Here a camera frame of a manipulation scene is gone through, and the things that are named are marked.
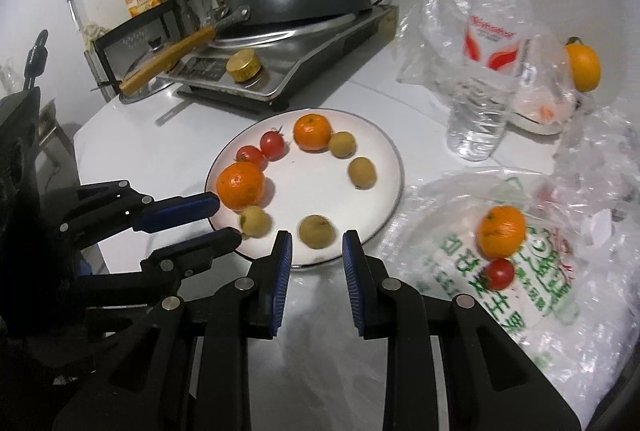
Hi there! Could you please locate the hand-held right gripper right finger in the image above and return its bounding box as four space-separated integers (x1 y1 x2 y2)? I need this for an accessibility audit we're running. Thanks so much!
342 231 583 431

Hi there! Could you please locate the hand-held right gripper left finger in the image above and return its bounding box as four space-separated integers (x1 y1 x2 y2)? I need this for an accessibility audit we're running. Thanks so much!
52 231 293 431

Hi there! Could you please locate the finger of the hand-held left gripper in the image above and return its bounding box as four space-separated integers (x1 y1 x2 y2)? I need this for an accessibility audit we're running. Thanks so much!
45 181 221 252
80 227 243 307

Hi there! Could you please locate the tangerine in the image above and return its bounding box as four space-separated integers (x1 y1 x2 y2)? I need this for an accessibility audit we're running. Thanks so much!
292 113 333 152
216 161 266 212
478 205 527 260

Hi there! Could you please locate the red cherry tomato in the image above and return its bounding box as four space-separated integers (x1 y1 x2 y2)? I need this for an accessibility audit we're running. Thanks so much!
235 145 267 169
260 128 290 160
484 258 516 291

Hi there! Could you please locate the clear plastic bag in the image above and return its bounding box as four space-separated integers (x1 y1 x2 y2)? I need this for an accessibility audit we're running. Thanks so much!
395 0 581 126
550 103 640 262
385 166 636 427

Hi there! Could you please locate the white round plate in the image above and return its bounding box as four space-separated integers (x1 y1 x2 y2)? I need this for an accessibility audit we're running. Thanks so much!
204 109 405 271

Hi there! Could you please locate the glass pot lid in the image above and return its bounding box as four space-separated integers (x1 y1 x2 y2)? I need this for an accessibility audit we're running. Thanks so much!
120 36 226 104

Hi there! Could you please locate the gold round knob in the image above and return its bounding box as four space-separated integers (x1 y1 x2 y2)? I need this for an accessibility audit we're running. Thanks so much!
226 51 262 83

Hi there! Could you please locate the steel induction cooker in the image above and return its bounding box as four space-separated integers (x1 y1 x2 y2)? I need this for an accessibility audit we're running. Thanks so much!
167 3 401 112

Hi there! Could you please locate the clear water bottle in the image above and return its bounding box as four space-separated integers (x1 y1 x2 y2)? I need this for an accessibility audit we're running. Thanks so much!
446 0 532 162

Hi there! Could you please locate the crumpled clear plastic bag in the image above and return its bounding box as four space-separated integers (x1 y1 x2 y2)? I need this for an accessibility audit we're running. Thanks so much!
550 103 640 262

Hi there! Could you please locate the orange with green leaf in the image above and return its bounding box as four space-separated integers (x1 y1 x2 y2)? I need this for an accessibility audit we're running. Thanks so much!
565 37 602 92

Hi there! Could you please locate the black wire rack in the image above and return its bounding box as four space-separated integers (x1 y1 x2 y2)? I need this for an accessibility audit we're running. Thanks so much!
92 0 176 104

